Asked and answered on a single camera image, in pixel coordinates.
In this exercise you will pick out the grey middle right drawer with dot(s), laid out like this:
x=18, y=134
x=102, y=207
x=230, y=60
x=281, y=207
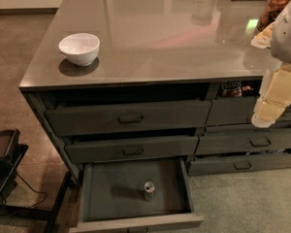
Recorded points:
x=216, y=143

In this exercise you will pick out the grey top right drawer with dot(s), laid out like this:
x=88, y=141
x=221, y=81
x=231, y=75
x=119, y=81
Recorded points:
x=236, y=110

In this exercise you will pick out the grey middle left drawer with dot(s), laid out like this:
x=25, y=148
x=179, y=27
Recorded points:
x=128, y=149

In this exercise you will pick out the grey top left drawer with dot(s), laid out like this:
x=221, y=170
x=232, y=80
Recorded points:
x=103, y=119

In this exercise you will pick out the grey open bottom drawer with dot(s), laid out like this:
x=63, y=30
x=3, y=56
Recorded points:
x=112, y=198

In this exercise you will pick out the white ceramic bowl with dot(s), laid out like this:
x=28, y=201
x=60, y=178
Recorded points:
x=80, y=49

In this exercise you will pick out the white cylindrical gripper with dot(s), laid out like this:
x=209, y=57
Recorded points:
x=288, y=36

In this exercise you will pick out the silver redbull can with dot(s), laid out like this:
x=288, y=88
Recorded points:
x=149, y=189

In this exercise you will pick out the grey cabinet with counter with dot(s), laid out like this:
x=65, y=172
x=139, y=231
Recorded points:
x=150, y=51

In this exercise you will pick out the grey bottom right drawer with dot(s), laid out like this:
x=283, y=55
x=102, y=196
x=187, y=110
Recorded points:
x=236, y=164

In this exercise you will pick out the snack bag in drawer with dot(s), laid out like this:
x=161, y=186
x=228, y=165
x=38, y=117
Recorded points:
x=231, y=89

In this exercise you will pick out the glass jar of snacks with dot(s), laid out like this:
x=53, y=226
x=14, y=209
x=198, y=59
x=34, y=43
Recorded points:
x=270, y=12

